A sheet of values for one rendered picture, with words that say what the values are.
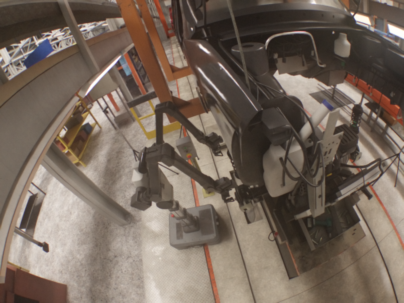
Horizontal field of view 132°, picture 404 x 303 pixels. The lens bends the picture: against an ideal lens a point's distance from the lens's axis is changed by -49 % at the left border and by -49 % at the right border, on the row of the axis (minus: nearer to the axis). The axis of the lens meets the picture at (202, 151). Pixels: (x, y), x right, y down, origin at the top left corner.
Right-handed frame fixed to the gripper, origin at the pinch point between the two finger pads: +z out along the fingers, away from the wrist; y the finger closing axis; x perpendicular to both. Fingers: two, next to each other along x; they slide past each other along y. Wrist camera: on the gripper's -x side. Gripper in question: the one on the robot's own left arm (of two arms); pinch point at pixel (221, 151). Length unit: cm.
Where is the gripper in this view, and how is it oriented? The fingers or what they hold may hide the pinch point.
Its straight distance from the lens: 155.3
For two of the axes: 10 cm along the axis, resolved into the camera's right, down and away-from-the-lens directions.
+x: -7.0, 5.5, 4.4
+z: 7.0, 4.5, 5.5
